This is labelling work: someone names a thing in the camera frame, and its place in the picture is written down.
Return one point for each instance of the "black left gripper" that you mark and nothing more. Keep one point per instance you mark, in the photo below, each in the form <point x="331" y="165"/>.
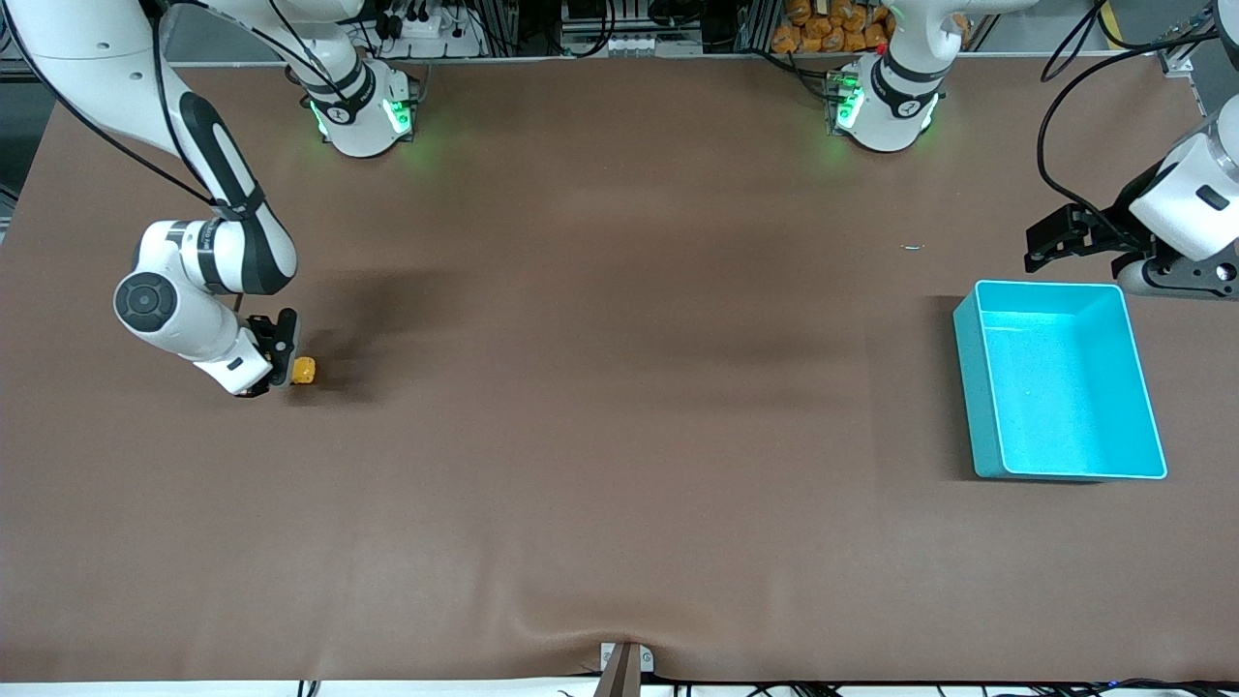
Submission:
<point x="1111" y="231"/>

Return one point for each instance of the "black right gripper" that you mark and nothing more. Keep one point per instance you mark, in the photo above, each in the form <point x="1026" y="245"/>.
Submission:
<point x="263" y="340"/>

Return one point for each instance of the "yellow beetle toy car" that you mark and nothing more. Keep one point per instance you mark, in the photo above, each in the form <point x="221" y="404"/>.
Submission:
<point x="305" y="371"/>

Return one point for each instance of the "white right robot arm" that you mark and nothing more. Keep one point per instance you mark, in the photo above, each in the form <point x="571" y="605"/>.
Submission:
<point x="184" y="319"/>

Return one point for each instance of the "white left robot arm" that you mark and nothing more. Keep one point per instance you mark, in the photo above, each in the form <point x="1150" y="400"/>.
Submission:
<point x="895" y="106"/>

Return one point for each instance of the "teal plastic bin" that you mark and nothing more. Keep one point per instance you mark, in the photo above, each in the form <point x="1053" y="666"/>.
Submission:
<point x="1065" y="407"/>

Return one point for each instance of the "orange snack packets heap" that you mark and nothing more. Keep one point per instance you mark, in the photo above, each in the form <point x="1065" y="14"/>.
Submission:
<point x="823" y="34"/>

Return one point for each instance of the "brown table mat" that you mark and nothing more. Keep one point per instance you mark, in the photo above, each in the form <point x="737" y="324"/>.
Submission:
<point x="619" y="436"/>

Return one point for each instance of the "white power strip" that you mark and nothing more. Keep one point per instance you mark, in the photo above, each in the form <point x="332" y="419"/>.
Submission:
<point x="436" y="39"/>

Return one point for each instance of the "white corner bracket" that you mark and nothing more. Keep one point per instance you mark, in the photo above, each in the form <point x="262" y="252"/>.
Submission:
<point x="1174" y="66"/>

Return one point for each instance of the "aluminium frame profile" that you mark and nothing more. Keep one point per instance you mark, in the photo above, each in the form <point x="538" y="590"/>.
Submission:
<point x="1186" y="58"/>

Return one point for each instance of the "metal table clamp bracket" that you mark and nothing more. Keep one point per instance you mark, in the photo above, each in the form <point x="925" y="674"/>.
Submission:
<point x="619" y="673"/>

